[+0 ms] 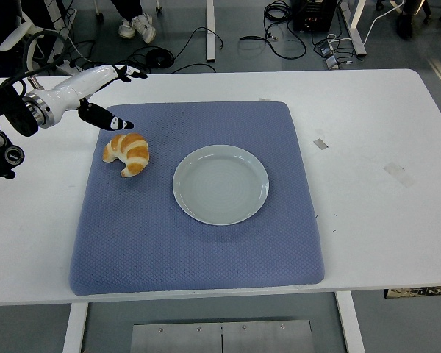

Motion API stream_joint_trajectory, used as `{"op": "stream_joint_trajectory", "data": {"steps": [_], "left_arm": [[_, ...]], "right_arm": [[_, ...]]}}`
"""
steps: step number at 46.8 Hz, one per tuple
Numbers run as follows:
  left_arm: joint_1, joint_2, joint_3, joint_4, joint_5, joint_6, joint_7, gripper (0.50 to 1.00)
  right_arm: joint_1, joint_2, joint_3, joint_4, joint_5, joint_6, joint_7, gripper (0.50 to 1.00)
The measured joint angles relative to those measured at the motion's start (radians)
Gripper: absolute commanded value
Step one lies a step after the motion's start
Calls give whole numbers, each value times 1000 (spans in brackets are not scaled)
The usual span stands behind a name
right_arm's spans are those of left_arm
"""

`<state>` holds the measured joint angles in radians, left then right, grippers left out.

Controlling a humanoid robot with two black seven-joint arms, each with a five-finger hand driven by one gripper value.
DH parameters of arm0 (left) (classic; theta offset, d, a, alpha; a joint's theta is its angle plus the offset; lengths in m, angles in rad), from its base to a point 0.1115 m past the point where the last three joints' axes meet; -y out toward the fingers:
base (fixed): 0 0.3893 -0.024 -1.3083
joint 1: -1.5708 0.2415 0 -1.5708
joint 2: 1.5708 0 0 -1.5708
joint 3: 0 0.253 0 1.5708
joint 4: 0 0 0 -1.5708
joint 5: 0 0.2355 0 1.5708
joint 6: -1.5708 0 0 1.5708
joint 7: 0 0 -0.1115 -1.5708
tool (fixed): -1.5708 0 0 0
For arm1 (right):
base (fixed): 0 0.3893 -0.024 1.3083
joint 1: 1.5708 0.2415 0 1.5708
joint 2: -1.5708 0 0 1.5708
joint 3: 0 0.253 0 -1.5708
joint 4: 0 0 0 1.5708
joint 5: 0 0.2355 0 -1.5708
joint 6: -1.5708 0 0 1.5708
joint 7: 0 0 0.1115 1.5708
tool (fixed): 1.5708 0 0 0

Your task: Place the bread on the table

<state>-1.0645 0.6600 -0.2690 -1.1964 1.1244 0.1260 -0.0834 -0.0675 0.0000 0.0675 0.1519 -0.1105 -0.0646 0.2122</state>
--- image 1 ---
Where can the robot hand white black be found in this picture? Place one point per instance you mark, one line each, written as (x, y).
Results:
(81, 82)

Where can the croissant bread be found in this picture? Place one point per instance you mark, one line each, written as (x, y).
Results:
(132, 154)

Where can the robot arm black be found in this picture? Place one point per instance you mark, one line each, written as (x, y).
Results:
(18, 114)

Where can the person's white shoe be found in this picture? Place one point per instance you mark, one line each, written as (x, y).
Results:
(145, 29)
(126, 29)

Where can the white chair armrest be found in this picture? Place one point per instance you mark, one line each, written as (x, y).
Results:
(14, 36)

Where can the white desk foot beam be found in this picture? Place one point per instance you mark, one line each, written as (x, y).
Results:
(357, 33)
(210, 33)

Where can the blue quilted mat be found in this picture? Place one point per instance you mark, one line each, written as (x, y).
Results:
(132, 239)

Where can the grey round plate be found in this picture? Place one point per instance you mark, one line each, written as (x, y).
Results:
(220, 187)

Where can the black electronics box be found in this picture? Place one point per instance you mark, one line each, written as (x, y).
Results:
(312, 14)

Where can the grey foot pedal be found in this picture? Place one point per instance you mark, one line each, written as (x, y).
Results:
(325, 49)
(331, 63)

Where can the small grey tape strip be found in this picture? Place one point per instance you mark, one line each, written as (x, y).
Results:
(320, 144)

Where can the white table leg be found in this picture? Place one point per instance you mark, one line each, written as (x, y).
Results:
(73, 331)
(351, 327)

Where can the grey metal plate with screws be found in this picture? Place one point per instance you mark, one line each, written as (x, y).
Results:
(220, 338)

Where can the person's black shoe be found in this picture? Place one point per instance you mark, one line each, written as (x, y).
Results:
(405, 27)

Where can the long grey tape patch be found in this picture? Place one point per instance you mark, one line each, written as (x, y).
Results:
(398, 173)

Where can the patterned sticker under table edge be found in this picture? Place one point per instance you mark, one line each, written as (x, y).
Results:
(419, 292)

